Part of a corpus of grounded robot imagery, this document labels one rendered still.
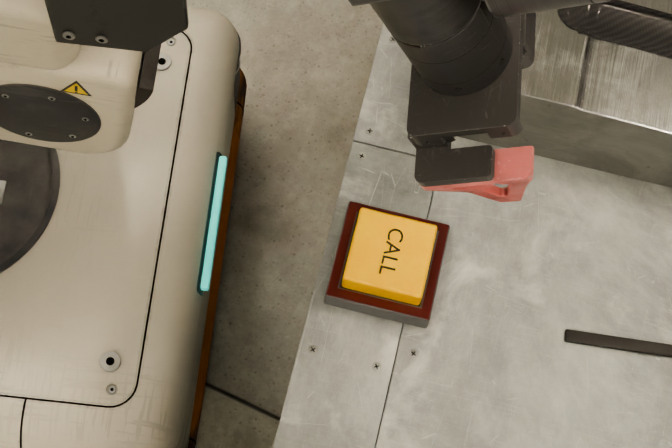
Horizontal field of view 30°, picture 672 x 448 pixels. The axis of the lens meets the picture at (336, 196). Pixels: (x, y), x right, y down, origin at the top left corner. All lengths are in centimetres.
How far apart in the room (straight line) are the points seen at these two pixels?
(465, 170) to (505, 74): 6
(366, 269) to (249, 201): 94
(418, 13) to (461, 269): 36
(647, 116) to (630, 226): 10
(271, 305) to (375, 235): 87
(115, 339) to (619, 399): 71
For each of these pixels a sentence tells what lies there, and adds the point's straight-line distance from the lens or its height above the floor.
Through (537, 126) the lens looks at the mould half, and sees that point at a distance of 98.
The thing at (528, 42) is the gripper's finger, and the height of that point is 108.
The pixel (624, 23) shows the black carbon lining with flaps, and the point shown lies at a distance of 100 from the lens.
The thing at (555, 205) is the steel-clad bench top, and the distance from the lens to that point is 101.
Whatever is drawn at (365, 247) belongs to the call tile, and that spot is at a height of 84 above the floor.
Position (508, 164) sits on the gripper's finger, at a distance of 72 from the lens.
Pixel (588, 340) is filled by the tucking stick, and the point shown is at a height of 80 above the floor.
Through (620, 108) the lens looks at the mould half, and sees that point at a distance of 96.
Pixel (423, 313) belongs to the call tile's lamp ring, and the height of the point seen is 82.
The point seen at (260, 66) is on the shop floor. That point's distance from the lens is 195.
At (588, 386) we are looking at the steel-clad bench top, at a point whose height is 80.
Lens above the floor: 170
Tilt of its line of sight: 66 degrees down
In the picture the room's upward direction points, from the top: 8 degrees clockwise
